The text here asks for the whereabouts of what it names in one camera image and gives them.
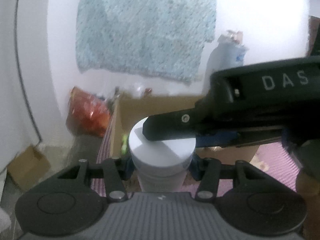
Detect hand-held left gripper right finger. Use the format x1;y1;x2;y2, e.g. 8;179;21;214
191;156;270;202

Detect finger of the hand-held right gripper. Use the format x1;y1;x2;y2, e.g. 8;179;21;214
195;131;239;147
143;109;200;142

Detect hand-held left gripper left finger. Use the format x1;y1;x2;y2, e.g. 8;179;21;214
57;157;135;202

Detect green tube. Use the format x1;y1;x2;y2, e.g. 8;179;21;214
121;134;129;155

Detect white plastic bottle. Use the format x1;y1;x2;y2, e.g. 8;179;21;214
128;117;197;193

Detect brown cardboard box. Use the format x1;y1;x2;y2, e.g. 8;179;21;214
110;92;260;175

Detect person's right hand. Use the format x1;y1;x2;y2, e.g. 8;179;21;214
296;140;320;200

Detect blue water jug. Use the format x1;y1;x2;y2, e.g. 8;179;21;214
207;39;248;80

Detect purple checkered bear tablecloth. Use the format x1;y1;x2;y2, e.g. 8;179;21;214
91;115;300;198

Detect red plastic bag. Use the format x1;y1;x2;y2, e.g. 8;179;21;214
66;86;112;138

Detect small open cardboard box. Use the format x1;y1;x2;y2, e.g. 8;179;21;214
7;145;52;192

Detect brown wooden door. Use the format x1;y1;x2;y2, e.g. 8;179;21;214
309;15;320;58

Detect blue floral wall cloth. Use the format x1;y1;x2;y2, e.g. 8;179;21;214
75;0;217;85

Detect black wall cable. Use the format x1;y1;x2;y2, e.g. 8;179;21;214
14;0;42;143

